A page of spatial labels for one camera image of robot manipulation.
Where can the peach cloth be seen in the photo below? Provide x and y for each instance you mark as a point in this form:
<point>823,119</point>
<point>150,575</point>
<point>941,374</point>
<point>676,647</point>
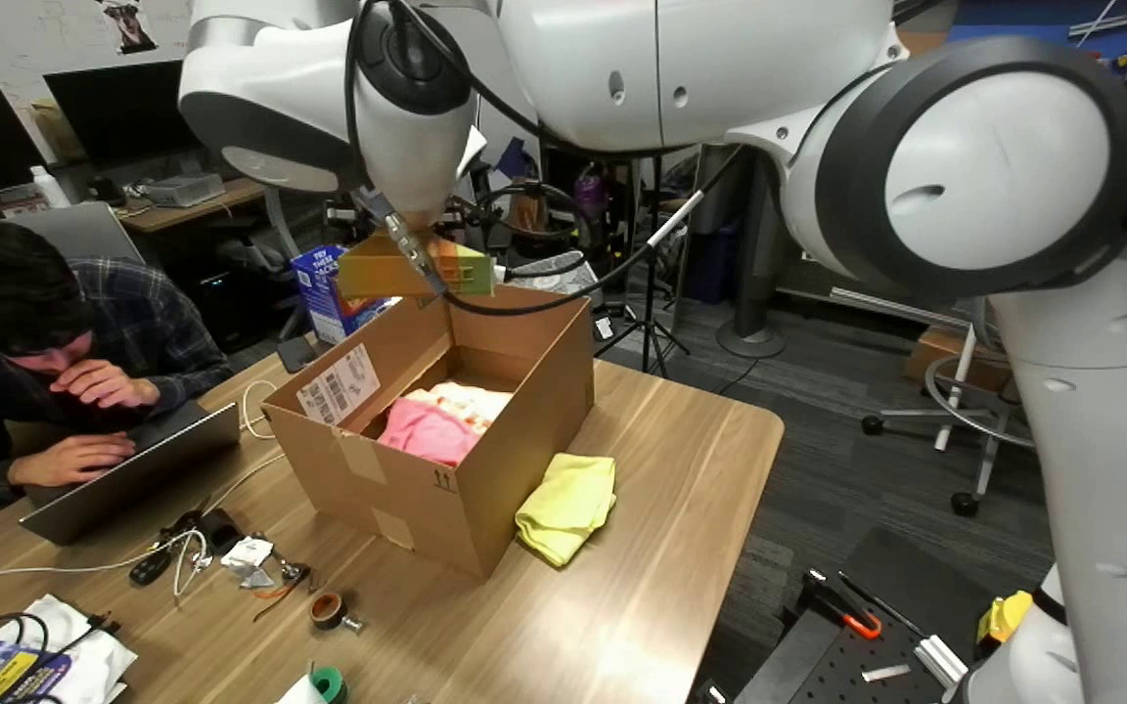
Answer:
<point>472,399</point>

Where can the pink cloth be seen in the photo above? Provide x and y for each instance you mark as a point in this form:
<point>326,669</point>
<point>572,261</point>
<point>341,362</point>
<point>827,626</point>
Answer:
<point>427,430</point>

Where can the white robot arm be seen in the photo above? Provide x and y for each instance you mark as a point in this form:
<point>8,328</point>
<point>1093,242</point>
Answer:
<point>723,62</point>

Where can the blue cardboard box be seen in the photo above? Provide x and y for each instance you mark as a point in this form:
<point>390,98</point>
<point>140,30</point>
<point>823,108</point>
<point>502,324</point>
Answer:
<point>317,285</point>

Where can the small brown cardboard box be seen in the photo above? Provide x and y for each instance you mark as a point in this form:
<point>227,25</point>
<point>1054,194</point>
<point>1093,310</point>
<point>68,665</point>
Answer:
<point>949,354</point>

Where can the yellow-green cloth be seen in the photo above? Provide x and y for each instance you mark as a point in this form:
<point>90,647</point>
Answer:
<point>570,511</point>

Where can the brown tape roll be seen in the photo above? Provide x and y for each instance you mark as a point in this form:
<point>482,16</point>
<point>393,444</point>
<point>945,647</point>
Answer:
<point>326,609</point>

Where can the green tape roll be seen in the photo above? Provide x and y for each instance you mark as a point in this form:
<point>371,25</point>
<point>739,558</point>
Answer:
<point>330,686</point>

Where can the white-base office chair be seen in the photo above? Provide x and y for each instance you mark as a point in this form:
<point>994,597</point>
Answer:
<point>967,414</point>

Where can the grey laptop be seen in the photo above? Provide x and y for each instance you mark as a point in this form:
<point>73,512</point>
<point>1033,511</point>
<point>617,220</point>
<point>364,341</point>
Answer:
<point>135,474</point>

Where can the yellow plastic part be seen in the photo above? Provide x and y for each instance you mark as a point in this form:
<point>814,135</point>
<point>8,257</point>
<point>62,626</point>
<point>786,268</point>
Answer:
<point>1002,617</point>

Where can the small horned figurine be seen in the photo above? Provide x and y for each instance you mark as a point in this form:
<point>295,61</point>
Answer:
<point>131,25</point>

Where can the seated person dark hair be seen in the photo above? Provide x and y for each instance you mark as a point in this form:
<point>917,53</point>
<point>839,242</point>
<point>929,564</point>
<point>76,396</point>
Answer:
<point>16,324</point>

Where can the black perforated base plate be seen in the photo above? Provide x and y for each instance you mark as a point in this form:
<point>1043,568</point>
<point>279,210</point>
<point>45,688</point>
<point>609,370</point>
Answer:
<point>823,665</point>

